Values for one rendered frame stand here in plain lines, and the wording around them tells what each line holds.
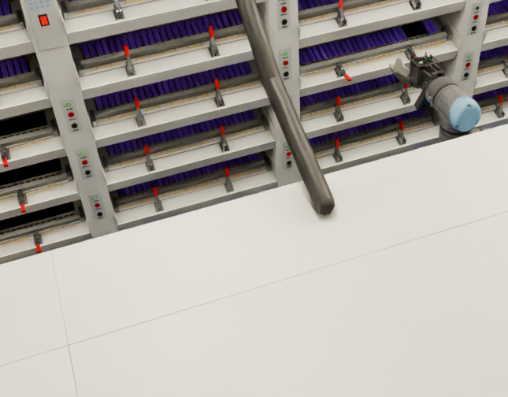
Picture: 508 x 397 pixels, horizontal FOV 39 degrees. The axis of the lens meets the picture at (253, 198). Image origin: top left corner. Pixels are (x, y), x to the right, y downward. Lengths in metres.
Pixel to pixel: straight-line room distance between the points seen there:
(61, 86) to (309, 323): 1.59
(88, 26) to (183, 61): 0.32
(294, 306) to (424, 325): 0.13
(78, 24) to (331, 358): 1.60
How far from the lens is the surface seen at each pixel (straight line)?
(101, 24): 2.13
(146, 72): 2.24
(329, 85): 2.49
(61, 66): 2.17
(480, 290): 0.77
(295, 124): 0.86
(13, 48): 2.13
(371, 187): 0.87
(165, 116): 2.36
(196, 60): 2.26
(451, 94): 2.11
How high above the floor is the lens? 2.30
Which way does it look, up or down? 43 degrees down
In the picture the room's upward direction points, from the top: 5 degrees counter-clockwise
